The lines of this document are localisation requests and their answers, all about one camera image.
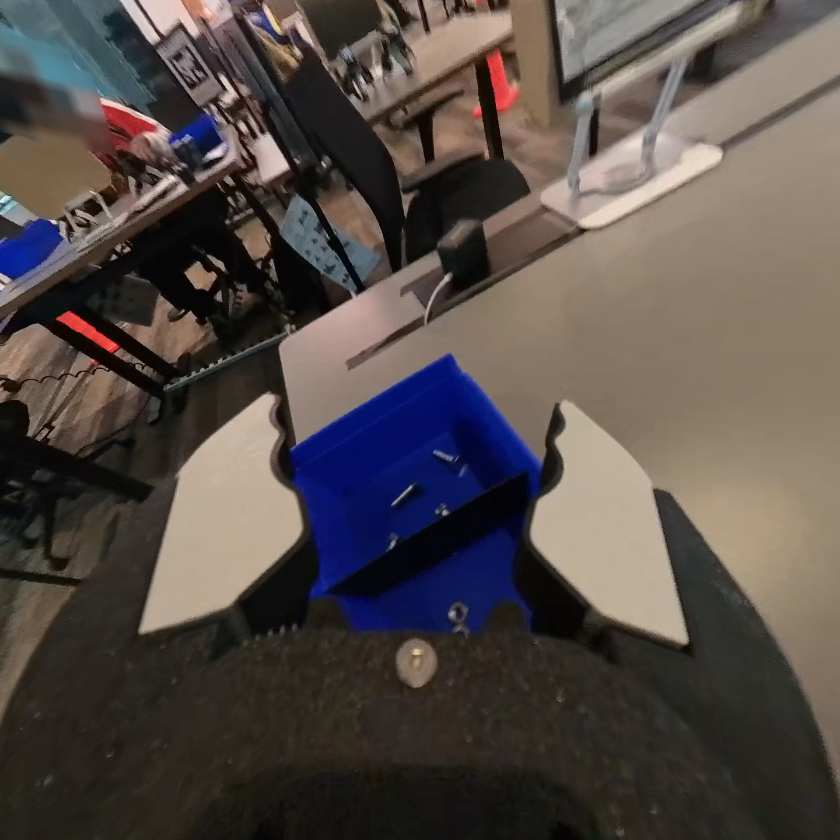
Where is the wooden office desk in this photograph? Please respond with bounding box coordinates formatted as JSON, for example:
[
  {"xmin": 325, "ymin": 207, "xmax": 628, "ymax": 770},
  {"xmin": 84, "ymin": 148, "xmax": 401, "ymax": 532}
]
[
  {"xmin": 0, "ymin": 134, "xmax": 245, "ymax": 403},
  {"xmin": 346, "ymin": 12, "xmax": 516, "ymax": 164}
]

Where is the small blue bin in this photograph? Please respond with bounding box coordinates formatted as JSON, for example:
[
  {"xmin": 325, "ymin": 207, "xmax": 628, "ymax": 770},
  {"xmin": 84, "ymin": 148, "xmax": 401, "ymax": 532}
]
[
  {"xmin": 168, "ymin": 113, "xmax": 222, "ymax": 151},
  {"xmin": 0, "ymin": 218, "xmax": 65, "ymax": 280}
]

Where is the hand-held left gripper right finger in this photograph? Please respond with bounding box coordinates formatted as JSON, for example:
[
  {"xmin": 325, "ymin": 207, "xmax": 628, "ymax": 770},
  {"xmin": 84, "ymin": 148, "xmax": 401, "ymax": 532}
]
[{"xmin": 518, "ymin": 400, "xmax": 691, "ymax": 651}]

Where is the blue plastic bin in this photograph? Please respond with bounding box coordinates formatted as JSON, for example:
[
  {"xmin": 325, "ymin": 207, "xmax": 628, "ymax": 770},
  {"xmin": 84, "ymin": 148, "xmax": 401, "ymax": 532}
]
[{"xmin": 289, "ymin": 353, "xmax": 546, "ymax": 636}]

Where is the black power adapter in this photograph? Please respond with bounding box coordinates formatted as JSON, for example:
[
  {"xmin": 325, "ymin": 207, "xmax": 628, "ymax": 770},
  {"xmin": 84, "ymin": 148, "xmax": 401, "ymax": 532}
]
[{"xmin": 436, "ymin": 220, "xmax": 491, "ymax": 291}]

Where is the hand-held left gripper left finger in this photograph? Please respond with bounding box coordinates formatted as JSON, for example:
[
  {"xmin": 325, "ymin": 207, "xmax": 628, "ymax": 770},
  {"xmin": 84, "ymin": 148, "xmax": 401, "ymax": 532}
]
[{"xmin": 138, "ymin": 392, "xmax": 313, "ymax": 636}]

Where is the perforated metal rail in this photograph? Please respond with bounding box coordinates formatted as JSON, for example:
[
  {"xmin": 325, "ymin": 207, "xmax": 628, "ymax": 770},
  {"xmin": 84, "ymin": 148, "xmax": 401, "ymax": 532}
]
[{"xmin": 163, "ymin": 330, "xmax": 291, "ymax": 395}]

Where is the black white marker board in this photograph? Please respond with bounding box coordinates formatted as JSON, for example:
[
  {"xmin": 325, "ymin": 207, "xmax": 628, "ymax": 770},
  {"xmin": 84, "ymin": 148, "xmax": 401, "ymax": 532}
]
[{"xmin": 156, "ymin": 21, "xmax": 212, "ymax": 94}]

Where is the black office chair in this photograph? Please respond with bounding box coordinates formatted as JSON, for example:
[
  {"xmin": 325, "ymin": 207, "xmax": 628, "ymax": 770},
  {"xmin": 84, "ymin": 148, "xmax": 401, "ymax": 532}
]
[{"xmin": 285, "ymin": 51, "xmax": 531, "ymax": 271}]

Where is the black bin divider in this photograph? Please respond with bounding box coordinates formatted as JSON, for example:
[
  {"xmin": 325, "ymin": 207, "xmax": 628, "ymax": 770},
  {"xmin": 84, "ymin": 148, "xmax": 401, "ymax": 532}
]
[{"xmin": 325, "ymin": 472, "xmax": 531, "ymax": 598}]

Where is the printed paper sheet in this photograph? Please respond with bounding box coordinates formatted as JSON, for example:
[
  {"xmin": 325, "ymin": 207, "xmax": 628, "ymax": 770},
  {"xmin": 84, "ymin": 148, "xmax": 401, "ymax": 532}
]
[{"xmin": 281, "ymin": 196, "xmax": 383, "ymax": 287}]

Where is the white cable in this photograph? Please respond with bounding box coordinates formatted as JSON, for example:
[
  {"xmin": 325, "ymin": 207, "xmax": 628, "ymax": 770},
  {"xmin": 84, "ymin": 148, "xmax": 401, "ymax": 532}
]
[{"xmin": 423, "ymin": 271, "xmax": 457, "ymax": 327}]

